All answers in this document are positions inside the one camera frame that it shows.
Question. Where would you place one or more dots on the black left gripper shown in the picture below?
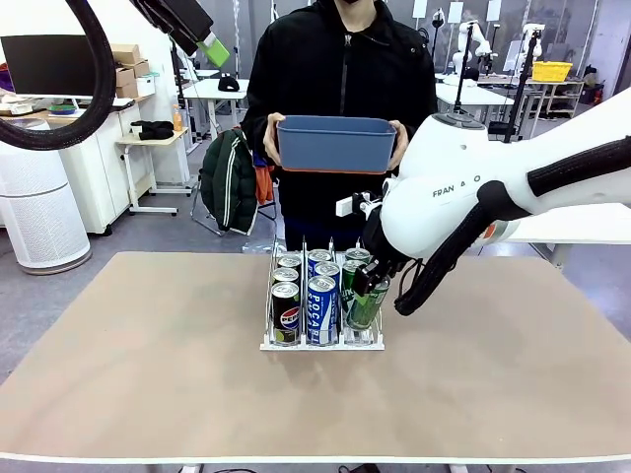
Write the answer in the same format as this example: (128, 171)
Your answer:
(177, 20)

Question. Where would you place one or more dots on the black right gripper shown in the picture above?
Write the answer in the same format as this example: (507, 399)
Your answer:
(377, 241)

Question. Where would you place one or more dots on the blue plastic bin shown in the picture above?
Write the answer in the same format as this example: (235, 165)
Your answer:
(335, 145)

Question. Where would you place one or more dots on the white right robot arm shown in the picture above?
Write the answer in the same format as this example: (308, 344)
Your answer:
(443, 162)

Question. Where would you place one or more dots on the black sleeved right forearm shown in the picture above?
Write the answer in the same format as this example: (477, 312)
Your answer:
(252, 143)

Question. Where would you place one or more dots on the black sleeved left forearm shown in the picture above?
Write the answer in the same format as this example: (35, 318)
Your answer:
(419, 118)

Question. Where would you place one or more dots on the clear white can dispenser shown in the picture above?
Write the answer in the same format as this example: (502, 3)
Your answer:
(323, 346)

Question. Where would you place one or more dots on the person's right hand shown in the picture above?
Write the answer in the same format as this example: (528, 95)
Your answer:
(271, 140)

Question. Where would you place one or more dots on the person's left hand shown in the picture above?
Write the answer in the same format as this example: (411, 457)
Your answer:
(400, 143)

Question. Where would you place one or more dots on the black cap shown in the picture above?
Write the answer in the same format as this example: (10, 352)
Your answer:
(228, 84)

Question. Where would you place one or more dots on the white table with cap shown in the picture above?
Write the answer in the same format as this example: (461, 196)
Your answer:
(212, 93)

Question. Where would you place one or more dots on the cardboard box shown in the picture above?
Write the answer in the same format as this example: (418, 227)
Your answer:
(142, 68)
(127, 90)
(124, 76)
(124, 53)

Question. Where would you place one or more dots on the white storage box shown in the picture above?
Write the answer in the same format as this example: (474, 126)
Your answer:
(146, 85)

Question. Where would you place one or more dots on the orange bottle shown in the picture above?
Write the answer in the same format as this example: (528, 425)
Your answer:
(177, 120)

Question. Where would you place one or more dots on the black cloth bundle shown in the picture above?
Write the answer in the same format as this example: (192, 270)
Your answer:
(153, 129)

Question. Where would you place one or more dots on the black keyboard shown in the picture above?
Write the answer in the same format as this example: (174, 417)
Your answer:
(123, 102)

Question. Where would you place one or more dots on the blue jacket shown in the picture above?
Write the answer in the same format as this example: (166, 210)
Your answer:
(259, 160)

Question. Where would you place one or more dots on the person in black jacket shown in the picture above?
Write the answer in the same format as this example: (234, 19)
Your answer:
(345, 74)

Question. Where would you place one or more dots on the dark green striped jacket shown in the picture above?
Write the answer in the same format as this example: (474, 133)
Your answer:
(227, 182)

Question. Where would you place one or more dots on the orange jacket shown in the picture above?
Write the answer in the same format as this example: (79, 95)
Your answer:
(265, 184)

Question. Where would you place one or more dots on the green bowl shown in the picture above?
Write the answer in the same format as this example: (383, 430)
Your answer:
(63, 109)

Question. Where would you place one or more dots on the black computer monitor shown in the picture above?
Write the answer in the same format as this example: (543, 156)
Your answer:
(44, 64)

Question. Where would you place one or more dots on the metal folding chair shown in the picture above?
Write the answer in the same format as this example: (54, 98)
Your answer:
(204, 224)

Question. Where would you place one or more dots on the white background table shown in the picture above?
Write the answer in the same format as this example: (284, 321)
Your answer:
(468, 96)

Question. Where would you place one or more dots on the large white table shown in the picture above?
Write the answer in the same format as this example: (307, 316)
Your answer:
(581, 229)

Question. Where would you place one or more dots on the black light stand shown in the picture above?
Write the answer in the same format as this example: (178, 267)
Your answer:
(461, 74)

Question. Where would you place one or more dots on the white air purifier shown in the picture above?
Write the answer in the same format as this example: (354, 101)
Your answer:
(34, 207)

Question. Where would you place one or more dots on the black tripod stand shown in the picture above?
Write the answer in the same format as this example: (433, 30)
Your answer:
(522, 84)

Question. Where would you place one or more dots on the wooden shelf table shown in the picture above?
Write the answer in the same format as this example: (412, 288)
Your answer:
(557, 96)

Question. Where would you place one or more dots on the yellow basket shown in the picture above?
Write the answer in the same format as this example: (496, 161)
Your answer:
(552, 71)

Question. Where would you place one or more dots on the red fire extinguisher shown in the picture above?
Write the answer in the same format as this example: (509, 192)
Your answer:
(596, 94)

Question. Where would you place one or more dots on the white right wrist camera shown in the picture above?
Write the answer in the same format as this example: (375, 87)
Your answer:
(345, 207)

